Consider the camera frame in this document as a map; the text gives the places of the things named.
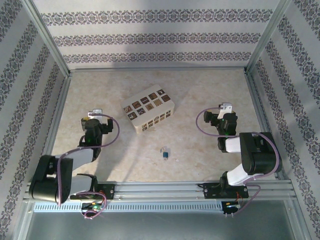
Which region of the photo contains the aluminium mounting rail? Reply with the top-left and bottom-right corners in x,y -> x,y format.
23,181 -> 295,202

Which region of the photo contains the grey metal sheet panel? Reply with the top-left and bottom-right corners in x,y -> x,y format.
18,212 -> 305,240

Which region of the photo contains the aluminium back frame rail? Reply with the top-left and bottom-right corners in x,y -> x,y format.
68,66 -> 247,73

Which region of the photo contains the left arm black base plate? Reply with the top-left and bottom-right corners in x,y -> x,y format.
96,183 -> 116,201

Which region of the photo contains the white box with picture tiles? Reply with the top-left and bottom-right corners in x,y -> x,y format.
121,84 -> 176,135

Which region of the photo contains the aluminium side frame rail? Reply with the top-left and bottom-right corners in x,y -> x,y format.
243,71 -> 295,191
24,72 -> 73,201

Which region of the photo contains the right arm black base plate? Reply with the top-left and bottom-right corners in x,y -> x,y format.
201,182 -> 250,200

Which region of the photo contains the aluminium corner post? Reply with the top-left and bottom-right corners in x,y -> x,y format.
244,0 -> 295,75
23,0 -> 72,78

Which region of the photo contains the slotted grey cable duct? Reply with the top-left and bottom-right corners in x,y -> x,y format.
32,201 -> 224,214

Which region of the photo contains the small blue padlock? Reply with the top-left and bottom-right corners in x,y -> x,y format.
159,147 -> 170,161

